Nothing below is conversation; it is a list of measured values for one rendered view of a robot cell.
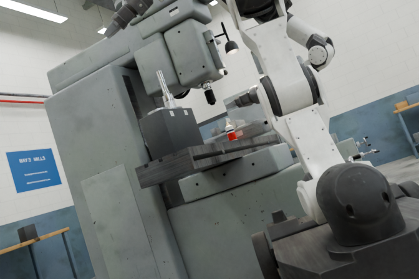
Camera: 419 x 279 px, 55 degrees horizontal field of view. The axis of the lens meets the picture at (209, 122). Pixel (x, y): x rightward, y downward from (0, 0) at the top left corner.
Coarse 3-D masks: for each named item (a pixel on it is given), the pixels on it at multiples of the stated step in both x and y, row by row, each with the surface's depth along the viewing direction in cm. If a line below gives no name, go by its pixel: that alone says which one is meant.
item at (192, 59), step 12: (180, 24) 202; (192, 24) 200; (204, 24) 214; (168, 36) 205; (180, 36) 202; (192, 36) 199; (204, 36) 205; (168, 48) 205; (180, 48) 202; (192, 48) 199; (204, 48) 199; (180, 60) 202; (192, 60) 199; (204, 60) 197; (180, 72) 202; (192, 72) 199; (204, 72) 197; (216, 72) 202; (192, 84) 202
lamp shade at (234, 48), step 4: (232, 40) 207; (228, 44) 206; (232, 44) 205; (236, 44) 207; (224, 48) 208; (228, 48) 206; (232, 48) 205; (236, 48) 206; (228, 52) 211; (232, 52) 212
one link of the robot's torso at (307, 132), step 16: (320, 80) 127; (320, 96) 126; (272, 112) 127; (304, 112) 126; (320, 112) 125; (272, 128) 130; (288, 128) 126; (304, 128) 123; (320, 128) 121; (304, 144) 120; (320, 144) 118; (304, 160) 117; (320, 160) 116; (336, 160) 114; (304, 176) 116
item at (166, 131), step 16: (160, 112) 153; (176, 112) 161; (192, 112) 171; (144, 128) 158; (160, 128) 154; (176, 128) 157; (192, 128) 166; (160, 144) 154; (176, 144) 153; (192, 144) 162
